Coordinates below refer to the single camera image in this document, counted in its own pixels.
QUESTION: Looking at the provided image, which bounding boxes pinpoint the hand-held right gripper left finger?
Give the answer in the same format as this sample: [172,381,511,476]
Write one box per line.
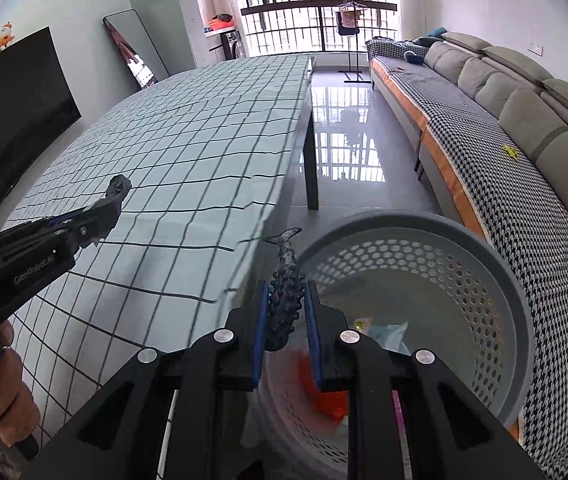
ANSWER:
[16,280,269,480]

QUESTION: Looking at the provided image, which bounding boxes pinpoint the black television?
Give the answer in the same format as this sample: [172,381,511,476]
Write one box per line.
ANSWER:
[0,26,82,241]

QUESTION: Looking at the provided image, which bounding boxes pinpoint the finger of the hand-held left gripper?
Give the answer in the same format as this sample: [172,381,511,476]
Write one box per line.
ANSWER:
[46,192,115,230]
[65,199,124,251]

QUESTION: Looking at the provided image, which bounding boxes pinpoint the white counter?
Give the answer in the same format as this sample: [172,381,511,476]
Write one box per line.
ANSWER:
[204,27,237,58]

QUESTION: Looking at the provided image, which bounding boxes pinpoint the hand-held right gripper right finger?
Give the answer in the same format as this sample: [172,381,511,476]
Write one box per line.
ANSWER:
[304,280,550,480]

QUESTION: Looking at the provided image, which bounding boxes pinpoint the leaning floor mirror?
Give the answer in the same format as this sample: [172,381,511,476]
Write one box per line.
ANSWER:
[102,9,171,92]

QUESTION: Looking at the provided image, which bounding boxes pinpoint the red plastic bag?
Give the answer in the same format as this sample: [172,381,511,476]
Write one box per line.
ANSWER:
[296,355,349,423]

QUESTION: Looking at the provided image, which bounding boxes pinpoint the grey perforated plastic basket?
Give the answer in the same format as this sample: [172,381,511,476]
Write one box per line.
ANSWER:
[254,210,536,480]

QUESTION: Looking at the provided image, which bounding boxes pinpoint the grey fabric sofa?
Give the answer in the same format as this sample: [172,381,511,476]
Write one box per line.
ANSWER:
[366,31,568,480]

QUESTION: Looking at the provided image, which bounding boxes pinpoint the person's left hand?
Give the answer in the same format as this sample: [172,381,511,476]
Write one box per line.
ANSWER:
[0,320,42,448]

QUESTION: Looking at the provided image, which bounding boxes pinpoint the black clothes stand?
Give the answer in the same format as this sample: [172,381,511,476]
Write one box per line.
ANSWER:
[336,0,371,83]

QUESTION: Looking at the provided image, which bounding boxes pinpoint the dark spiky fish toy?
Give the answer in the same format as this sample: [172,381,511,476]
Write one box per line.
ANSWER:
[264,227,307,353]

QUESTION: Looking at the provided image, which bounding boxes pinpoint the white black checked tablecloth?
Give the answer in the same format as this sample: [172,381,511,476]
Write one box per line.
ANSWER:
[0,55,315,461]

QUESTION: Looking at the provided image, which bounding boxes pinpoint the black window grille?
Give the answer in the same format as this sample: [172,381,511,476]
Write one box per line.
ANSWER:
[231,0,399,57]

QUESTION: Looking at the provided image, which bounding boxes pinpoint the houndstooth sofa cover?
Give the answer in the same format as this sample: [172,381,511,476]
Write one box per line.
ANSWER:
[366,39,568,480]

